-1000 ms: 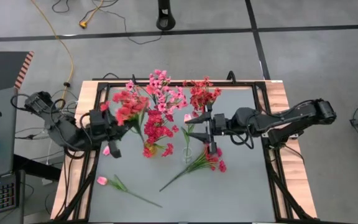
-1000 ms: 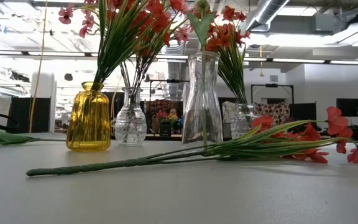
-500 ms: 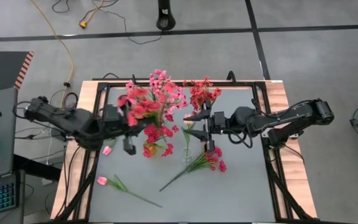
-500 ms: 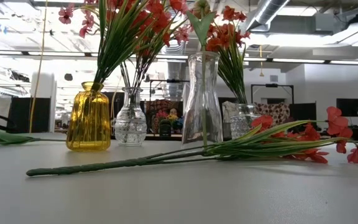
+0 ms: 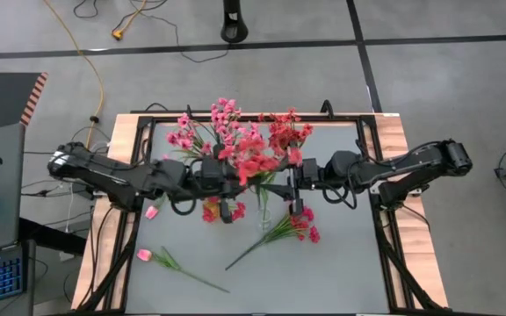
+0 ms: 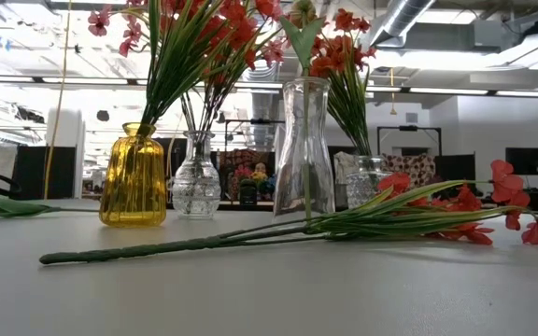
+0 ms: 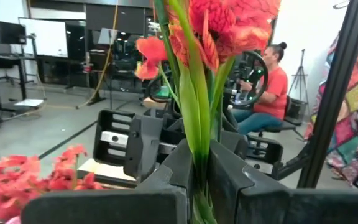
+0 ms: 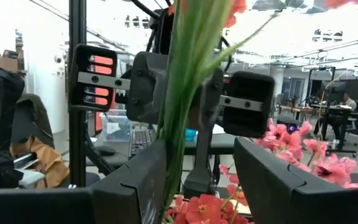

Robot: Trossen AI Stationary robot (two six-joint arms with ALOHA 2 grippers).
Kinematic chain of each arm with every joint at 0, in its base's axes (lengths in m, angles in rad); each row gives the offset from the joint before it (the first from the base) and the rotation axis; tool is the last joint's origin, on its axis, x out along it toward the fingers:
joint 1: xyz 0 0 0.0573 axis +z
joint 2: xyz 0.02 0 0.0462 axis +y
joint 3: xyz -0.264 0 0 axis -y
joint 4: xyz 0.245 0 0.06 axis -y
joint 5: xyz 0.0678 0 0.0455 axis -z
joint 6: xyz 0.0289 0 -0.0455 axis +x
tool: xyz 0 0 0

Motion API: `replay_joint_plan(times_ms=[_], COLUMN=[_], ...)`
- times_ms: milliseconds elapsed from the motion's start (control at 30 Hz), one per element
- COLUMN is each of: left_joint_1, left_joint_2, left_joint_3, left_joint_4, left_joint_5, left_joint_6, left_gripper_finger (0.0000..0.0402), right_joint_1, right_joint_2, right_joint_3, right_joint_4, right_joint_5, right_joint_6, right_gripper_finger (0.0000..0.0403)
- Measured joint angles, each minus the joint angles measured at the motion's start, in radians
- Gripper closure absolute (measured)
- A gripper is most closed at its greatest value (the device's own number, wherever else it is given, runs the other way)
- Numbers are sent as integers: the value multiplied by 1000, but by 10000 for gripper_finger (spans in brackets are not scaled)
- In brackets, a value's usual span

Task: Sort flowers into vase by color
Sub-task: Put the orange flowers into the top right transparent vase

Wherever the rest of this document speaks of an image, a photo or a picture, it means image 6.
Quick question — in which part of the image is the pink tulip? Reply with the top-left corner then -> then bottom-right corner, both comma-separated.
280,0 -> 327,223
0,189 -> 101,219

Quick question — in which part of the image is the pink flower bunch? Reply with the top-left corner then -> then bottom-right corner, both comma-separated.
182,41 -> 233,141
201,36 -> 290,141
86,3 -> 205,141

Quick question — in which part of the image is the tall clear glass vase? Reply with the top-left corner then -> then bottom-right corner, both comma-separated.
272,77 -> 337,224

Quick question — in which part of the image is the yellow ribbed glass vase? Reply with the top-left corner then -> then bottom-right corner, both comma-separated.
99,121 -> 168,229

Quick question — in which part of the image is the black computer monitor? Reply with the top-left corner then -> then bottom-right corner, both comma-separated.
505,147 -> 538,176

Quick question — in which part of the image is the black metal workstation frame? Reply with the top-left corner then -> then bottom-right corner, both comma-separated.
376,124 -> 443,158
224,119 -> 287,155

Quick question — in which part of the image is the wide silver ribbed duct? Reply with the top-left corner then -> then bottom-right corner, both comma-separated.
245,60 -> 282,150

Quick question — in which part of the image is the clear cut-glass bulb vase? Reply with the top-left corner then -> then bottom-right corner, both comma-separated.
171,130 -> 222,220

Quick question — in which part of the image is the yellow hanging cord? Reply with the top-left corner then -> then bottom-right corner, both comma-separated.
43,0 -> 73,201

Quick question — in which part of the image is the dark patterned tapestry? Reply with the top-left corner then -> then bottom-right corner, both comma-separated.
219,148 -> 275,188

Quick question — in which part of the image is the colourful potted flower arrangement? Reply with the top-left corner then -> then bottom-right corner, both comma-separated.
234,167 -> 275,204

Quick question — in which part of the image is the red flower bunch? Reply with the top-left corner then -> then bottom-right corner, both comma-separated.
38,158 -> 538,266
308,7 -> 373,158
145,0 -> 191,127
156,0 -> 279,122
329,7 -> 378,158
147,0 -> 233,127

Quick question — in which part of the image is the clear diamond-pattern glass jar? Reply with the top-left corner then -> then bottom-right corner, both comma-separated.
346,155 -> 394,210

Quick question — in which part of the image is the black partition panel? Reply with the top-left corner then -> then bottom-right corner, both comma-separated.
10,146 -> 78,201
434,153 -> 477,188

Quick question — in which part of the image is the white hanging cloth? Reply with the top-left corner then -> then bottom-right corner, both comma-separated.
333,150 -> 361,186

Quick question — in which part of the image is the ceiling light strip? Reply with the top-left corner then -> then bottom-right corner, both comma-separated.
0,74 -> 538,99

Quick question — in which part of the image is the red-white patterned tapestry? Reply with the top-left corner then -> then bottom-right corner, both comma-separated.
383,153 -> 437,188

